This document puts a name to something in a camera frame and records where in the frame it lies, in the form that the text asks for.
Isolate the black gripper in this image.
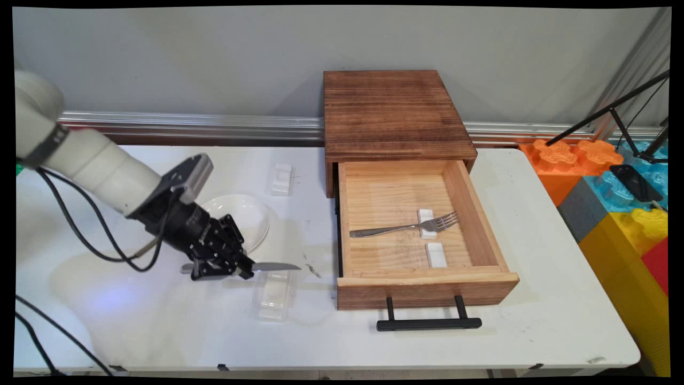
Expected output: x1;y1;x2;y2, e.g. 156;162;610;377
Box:
129;187;257;282

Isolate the silver table knife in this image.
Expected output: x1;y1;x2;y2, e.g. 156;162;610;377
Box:
180;261;302;275

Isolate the white round plate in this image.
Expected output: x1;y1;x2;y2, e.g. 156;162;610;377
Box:
200;194;270;254

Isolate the clear plastic cutlery rest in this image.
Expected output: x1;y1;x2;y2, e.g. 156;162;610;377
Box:
256;270;292;322

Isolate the white ceramic cutlery rest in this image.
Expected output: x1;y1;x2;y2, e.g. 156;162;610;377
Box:
269;163;294;197

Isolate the silver fork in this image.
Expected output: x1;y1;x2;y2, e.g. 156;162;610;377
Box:
349;212;460;240

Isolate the light wooden drawer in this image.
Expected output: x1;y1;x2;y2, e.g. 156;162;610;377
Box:
335;159;520;311

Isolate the small white cutlery rest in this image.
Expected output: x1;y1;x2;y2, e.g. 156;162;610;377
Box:
425;242;448;270
417;209;438;240

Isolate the dark wooden drawer cabinet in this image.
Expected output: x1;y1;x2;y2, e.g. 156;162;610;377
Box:
323;70;478;199

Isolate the orange foam block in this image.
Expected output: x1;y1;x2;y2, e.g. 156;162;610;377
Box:
518;138;625;207

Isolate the grey foam block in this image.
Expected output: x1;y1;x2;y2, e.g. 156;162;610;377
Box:
557;176;610;244

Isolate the blue foam block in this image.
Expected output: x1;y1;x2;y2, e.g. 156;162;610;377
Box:
582;140;670;214

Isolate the black tripod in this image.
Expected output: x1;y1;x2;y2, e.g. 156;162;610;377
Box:
545;70;671;165

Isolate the black smartphone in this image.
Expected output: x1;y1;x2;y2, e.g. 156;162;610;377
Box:
609;164;664;203

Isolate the red foam block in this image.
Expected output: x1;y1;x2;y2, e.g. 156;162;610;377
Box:
640;237;670;296

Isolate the grey curtain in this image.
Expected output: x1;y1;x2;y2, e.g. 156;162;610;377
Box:
590;7;672;143

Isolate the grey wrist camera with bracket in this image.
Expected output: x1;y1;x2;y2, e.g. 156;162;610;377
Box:
159;153;215;207

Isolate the aluminium rail along wall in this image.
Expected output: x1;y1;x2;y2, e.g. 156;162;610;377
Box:
58;110;664;148

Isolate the thick black cable with plug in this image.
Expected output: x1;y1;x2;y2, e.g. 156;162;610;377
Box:
15;167;164;376

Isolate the grey velcro arm strap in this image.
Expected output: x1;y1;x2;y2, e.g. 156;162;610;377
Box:
23;124;71;168

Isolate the black drawer handle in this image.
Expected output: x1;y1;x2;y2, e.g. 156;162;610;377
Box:
376;295;483;333

